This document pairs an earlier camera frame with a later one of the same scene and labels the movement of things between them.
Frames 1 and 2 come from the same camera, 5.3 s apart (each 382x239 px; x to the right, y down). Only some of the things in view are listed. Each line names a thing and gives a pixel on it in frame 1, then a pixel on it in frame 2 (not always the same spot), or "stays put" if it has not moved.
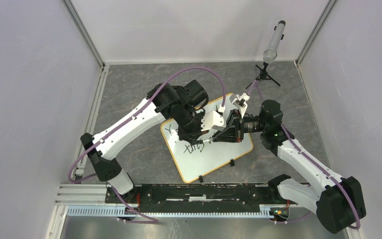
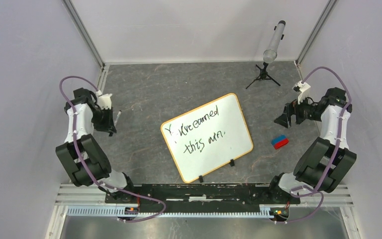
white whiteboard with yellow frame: (193, 160) stays put
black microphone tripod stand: (263, 74) stays put
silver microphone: (269, 56) stays put
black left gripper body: (192, 127) to (101, 119)
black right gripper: (229, 135) to (290, 109)
